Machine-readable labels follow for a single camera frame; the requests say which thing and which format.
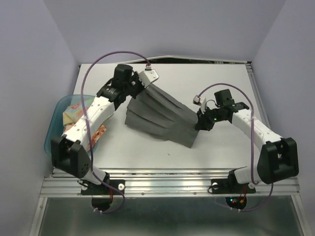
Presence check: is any grey pleated skirt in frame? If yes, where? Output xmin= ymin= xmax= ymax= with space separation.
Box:
xmin=125 ymin=85 xmax=199 ymax=148

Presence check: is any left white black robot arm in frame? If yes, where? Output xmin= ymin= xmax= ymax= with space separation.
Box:
xmin=51 ymin=64 xmax=159 ymax=194

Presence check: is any orange floral skirt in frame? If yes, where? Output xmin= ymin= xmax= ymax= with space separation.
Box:
xmin=63 ymin=122 xmax=106 ymax=151

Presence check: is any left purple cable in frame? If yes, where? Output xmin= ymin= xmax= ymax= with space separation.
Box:
xmin=81 ymin=51 xmax=151 ymax=214

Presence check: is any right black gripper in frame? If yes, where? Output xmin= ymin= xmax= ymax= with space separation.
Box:
xmin=194 ymin=105 xmax=225 ymax=131

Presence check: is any pastel floral skirt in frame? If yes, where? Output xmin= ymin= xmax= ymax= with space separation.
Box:
xmin=63 ymin=103 xmax=83 ymax=130

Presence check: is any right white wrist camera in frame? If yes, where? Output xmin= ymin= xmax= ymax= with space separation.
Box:
xmin=192 ymin=95 xmax=208 ymax=114

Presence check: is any aluminium frame rail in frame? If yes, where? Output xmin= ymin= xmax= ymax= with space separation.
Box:
xmin=39 ymin=167 xmax=302 ymax=197

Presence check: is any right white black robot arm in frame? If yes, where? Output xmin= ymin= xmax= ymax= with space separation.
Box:
xmin=193 ymin=89 xmax=299 ymax=192

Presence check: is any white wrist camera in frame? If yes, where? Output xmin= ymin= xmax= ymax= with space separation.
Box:
xmin=139 ymin=69 xmax=159 ymax=88
xmin=192 ymin=95 xmax=208 ymax=114

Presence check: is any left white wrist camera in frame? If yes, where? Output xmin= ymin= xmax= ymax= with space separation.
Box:
xmin=139 ymin=69 xmax=159 ymax=88

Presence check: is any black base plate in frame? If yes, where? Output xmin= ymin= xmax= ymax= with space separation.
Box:
xmin=77 ymin=179 xmax=126 ymax=196
xmin=208 ymin=178 xmax=256 ymax=195

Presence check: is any blue plastic basin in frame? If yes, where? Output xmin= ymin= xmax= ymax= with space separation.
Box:
xmin=44 ymin=94 xmax=81 ymax=158

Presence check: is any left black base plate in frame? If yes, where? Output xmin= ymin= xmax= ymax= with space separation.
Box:
xmin=77 ymin=179 xmax=126 ymax=196

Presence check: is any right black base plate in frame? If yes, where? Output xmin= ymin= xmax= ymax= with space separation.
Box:
xmin=208 ymin=178 xmax=256 ymax=195

